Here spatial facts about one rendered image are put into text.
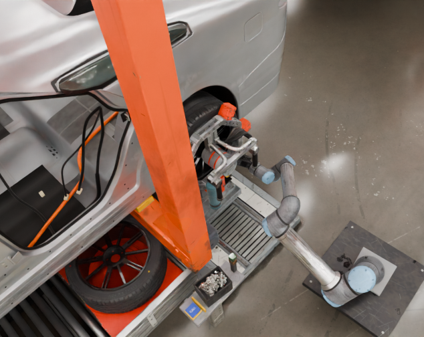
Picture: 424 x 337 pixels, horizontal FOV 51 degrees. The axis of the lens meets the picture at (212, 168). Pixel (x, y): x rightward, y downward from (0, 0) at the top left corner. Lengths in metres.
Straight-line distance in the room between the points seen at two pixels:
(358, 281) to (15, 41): 2.24
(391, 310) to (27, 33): 2.60
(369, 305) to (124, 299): 1.55
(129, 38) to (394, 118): 3.36
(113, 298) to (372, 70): 3.34
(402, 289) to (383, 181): 1.10
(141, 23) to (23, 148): 1.99
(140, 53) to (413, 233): 2.80
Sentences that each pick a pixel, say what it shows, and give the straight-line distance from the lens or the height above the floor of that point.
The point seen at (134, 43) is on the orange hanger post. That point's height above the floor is 2.31.
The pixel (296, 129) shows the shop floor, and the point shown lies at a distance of 4.23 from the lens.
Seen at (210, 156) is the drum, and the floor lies 0.91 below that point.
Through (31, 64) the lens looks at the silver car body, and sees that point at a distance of 2.19.
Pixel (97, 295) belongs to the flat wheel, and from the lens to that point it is 3.02.
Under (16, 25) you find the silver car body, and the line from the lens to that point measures 2.36.
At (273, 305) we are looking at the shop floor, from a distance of 3.37.
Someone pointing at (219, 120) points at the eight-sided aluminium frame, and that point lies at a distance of 2.79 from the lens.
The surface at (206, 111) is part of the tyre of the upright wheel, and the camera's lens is 2.79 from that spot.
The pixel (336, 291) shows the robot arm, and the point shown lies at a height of 0.49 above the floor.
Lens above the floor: 3.18
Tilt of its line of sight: 53 degrees down
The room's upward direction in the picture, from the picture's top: 8 degrees counter-clockwise
